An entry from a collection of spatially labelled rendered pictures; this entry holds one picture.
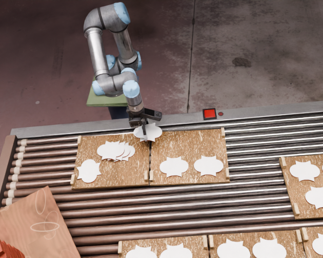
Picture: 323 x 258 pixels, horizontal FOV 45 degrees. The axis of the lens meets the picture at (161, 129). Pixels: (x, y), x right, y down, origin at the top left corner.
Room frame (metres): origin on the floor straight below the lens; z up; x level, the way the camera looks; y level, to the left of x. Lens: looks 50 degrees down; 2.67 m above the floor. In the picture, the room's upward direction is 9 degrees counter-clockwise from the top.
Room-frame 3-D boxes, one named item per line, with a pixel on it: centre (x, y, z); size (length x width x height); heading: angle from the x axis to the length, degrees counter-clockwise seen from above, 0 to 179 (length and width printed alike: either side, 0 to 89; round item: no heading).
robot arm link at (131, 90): (1.36, 0.11, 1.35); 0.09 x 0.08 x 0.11; 4
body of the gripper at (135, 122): (1.36, 0.11, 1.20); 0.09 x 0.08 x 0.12; 82
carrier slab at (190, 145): (1.25, -0.12, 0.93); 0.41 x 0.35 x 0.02; 82
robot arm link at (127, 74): (1.46, 0.13, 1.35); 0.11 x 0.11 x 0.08; 4
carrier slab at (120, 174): (1.30, 0.30, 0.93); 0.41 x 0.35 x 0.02; 83
